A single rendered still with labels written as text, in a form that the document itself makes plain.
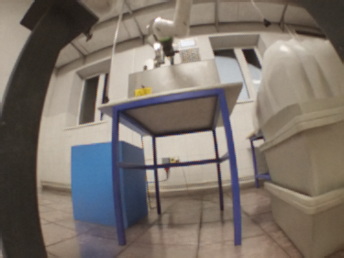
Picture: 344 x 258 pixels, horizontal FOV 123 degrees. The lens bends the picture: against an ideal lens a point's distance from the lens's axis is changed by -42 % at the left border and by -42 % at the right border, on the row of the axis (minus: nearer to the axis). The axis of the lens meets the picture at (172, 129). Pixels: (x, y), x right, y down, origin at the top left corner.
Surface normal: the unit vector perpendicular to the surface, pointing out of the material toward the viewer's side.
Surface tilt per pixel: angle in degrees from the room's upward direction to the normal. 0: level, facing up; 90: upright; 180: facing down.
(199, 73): 90
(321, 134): 96
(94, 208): 90
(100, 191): 90
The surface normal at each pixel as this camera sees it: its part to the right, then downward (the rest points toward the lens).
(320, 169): -0.33, -0.13
